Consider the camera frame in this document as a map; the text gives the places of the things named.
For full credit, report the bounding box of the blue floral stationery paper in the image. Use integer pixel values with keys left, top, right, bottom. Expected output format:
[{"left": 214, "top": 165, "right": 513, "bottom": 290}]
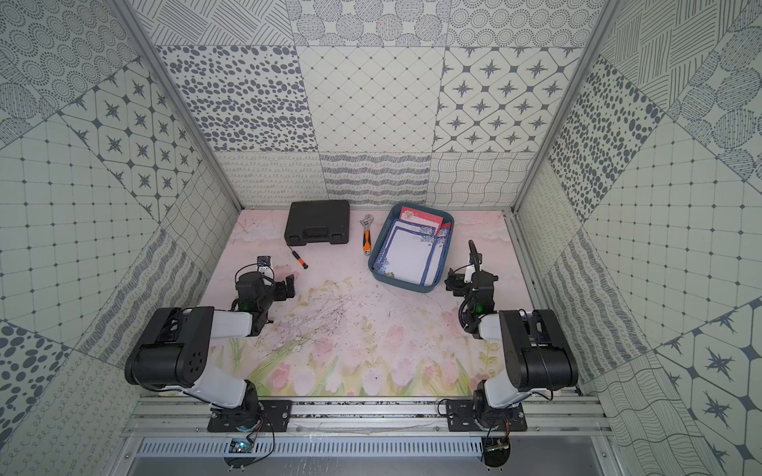
[{"left": 371, "top": 219, "right": 450, "bottom": 287}]

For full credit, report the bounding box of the teal plastic storage box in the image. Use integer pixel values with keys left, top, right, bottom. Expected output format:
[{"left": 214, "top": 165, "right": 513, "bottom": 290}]
[{"left": 368, "top": 202, "right": 456, "bottom": 293}]

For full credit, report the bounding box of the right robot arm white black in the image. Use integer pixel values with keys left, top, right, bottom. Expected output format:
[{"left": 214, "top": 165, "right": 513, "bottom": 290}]
[{"left": 446, "top": 241, "right": 579, "bottom": 430}]

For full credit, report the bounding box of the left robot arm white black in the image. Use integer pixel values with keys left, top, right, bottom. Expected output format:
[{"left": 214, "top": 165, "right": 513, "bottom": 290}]
[{"left": 125, "top": 269, "right": 296, "bottom": 434}]

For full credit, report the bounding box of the red bordered stationery paper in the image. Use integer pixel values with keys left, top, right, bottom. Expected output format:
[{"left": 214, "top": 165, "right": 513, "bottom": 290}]
[{"left": 399, "top": 206, "right": 444, "bottom": 234}]

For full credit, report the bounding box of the small orange black screwdriver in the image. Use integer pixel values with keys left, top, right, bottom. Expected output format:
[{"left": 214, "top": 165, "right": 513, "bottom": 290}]
[{"left": 289, "top": 247, "right": 309, "bottom": 270}]

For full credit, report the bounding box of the black plastic tool case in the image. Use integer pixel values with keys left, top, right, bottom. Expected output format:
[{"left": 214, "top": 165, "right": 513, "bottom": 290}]
[{"left": 284, "top": 200, "right": 350, "bottom": 247}]

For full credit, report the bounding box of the left green circuit board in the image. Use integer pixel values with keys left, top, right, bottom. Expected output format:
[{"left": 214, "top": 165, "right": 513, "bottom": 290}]
[{"left": 224, "top": 440, "right": 254, "bottom": 468}]

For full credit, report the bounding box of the right round circuit board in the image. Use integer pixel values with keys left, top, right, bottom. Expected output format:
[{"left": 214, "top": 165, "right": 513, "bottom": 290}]
[{"left": 481, "top": 438, "right": 511, "bottom": 468}]

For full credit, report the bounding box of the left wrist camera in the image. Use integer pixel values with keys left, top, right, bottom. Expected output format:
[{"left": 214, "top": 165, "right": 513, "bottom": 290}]
[{"left": 256, "top": 256, "right": 272, "bottom": 271}]

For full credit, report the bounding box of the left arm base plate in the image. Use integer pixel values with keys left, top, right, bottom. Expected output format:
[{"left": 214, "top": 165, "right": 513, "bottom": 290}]
[{"left": 208, "top": 400, "right": 293, "bottom": 434}]

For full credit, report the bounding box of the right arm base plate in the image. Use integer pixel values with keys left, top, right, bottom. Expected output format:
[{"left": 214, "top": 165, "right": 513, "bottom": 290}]
[{"left": 438, "top": 399, "right": 528, "bottom": 432}]

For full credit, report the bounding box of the aluminium mounting rail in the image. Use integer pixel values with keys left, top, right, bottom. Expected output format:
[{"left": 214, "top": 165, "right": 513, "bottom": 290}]
[{"left": 122, "top": 391, "right": 613, "bottom": 438}]

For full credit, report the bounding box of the white slotted cable duct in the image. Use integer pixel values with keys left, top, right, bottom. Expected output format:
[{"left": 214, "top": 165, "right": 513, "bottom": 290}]
[{"left": 137, "top": 436, "right": 482, "bottom": 457}]

